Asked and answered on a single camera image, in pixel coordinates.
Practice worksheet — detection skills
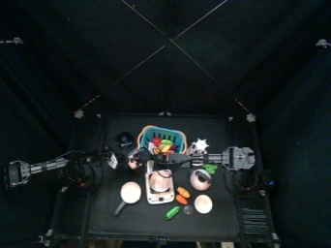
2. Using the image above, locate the teal basket with orange handle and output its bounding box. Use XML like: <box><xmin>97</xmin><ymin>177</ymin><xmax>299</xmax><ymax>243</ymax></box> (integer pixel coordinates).
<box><xmin>136</xmin><ymin>125</ymin><xmax>188</xmax><ymax>156</ymax></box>

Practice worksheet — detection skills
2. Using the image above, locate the black lid with grey knob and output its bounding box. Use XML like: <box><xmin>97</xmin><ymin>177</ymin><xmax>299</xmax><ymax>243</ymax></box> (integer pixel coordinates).
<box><xmin>108</xmin><ymin>131</ymin><xmax>137</xmax><ymax>151</ymax></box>

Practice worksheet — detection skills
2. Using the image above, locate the green toy pepper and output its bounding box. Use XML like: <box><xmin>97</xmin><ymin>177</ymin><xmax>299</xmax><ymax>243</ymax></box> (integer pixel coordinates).
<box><xmin>164</xmin><ymin>205</ymin><xmax>181</xmax><ymax>221</ymax></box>

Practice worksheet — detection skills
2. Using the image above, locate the orange toy carrot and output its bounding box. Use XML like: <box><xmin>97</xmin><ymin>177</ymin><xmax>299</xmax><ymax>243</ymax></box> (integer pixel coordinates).
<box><xmin>175</xmin><ymin>194</ymin><xmax>189</xmax><ymax>206</ymax></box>
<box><xmin>176</xmin><ymin>186</ymin><xmax>192</xmax><ymax>199</ymax></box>

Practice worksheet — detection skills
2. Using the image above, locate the white pot with grey handle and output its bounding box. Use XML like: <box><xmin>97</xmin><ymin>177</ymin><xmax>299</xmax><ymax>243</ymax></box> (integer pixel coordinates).
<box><xmin>147</xmin><ymin>169</ymin><xmax>175</xmax><ymax>194</ymax></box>

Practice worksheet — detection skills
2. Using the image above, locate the white toy frying pan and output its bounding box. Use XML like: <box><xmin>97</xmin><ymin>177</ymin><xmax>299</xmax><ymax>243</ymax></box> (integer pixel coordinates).
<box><xmin>112</xmin><ymin>181</ymin><xmax>144</xmax><ymax>217</ymax></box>

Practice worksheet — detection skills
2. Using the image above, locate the white text label sticker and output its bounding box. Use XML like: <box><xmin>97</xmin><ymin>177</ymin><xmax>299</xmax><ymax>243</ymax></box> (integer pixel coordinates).
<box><xmin>240</xmin><ymin>207</ymin><xmax>270</xmax><ymax>236</ymax></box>

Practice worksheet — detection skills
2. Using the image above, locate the white egg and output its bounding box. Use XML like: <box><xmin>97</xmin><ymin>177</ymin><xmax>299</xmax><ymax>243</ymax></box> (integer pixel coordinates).
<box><xmin>192</xmin><ymin>194</ymin><xmax>215</xmax><ymax>215</ymax></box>

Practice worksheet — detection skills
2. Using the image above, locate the white grey toy cooker base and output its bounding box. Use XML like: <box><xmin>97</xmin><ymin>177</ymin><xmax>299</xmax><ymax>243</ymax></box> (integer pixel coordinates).
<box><xmin>144</xmin><ymin>161</ymin><xmax>176</xmax><ymax>205</ymax></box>

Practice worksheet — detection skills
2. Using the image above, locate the green toy vegetable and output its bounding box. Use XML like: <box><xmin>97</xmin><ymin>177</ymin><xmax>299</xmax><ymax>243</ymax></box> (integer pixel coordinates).
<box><xmin>201</xmin><ymin>164</ymin><xmax>220</xmax><ymax>175</ymax></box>

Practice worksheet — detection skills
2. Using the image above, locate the white toy utensil rack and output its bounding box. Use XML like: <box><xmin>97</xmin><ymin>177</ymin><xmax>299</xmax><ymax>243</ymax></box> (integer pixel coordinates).
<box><xmin>185</xmin><ymin>138</ymin><xmax>211</xmax><ymax>156</ymax></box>

